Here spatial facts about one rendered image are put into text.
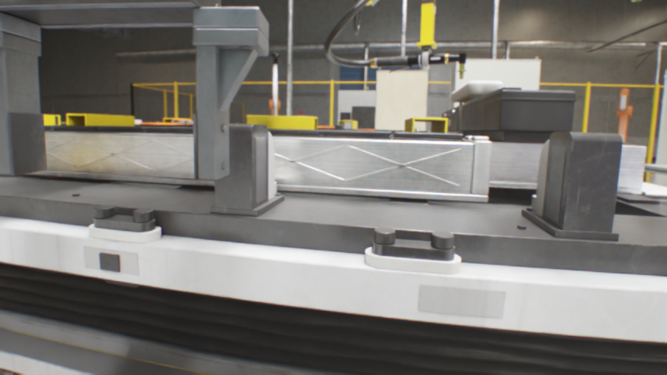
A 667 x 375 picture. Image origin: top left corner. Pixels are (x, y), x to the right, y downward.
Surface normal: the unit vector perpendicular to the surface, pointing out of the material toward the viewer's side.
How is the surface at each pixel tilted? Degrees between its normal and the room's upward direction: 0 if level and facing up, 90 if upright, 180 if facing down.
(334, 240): 90
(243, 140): 90
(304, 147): 90
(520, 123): 90
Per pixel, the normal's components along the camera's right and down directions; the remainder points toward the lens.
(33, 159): 1.00, 0.02
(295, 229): -0.18, 0.11
